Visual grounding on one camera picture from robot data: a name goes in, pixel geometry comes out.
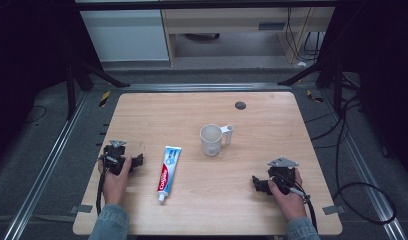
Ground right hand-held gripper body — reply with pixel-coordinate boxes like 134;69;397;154
267;156;300;196

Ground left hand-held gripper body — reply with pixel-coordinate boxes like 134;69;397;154
102;139;136;177

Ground blue and red toothpaste tube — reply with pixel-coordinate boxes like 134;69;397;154
156;145;183;204

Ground white cup with handle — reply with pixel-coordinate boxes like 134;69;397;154
199;123;235;157

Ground person's right hand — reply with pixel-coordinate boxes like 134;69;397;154
267;168;308;222

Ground person's left hand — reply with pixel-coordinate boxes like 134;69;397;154
98;157;133;206

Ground yellow and black tape strip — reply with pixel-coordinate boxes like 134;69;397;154
306;88;325;104
98;90;112;108

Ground black metal stand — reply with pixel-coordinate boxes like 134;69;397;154
277;49;361;118
65;49;131;121

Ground white cabinet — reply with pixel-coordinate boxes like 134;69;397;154
79;8;170;63

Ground light wooden desk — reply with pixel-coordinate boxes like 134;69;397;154
160;6;336;66

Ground left hand-held gripper black cable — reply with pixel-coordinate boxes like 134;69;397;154
95;155;110;216

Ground hand-held gripper black cable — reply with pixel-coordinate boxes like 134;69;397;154
95;155;110;216
274;173;319;232

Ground right hand-held gripper black cable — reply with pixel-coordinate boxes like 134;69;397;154
274;173;319;232

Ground black floor cable loop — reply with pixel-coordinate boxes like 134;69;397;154
304;94;398;226

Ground grey table bracket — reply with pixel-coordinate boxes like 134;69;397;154
322;204;347;216
69;203;94;215

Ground aluminium floor rail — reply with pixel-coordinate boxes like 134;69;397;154
320;89;408;240
2;91;90;240

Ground aluminium crossbar rail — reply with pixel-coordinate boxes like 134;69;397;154
120;82;293;93

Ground black hanging cables under desk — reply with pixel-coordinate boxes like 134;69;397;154
285;6;326;64

